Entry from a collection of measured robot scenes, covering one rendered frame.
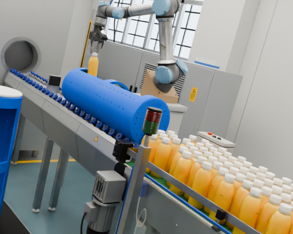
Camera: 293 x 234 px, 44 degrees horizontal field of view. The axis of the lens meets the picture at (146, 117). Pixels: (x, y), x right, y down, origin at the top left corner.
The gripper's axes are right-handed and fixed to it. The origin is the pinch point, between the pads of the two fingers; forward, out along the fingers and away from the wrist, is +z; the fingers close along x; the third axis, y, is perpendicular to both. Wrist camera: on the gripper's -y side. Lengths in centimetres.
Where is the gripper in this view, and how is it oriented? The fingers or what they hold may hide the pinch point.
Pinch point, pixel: (94, 53)
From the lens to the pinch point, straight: 260.5
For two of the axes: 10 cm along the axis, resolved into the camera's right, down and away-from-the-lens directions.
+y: -6.0, -2.9, 7.5
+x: -7.6, -0.8, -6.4
